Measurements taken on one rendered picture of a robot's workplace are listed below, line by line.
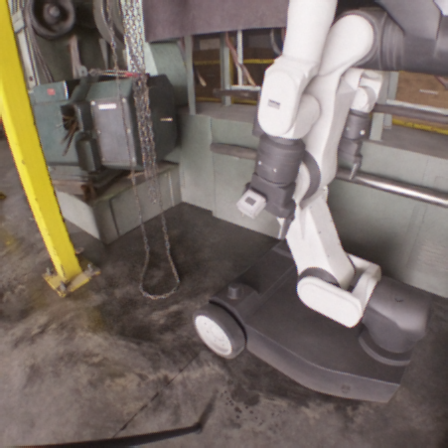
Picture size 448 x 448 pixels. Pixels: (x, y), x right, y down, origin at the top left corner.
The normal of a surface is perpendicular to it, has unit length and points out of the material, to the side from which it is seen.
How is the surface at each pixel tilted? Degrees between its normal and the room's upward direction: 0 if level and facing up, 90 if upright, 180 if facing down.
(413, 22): 90
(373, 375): 0
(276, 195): 90
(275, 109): 90
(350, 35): 90
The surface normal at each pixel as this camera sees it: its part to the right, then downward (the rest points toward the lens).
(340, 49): -0.67, 0.40
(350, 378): -0.37, 0.49
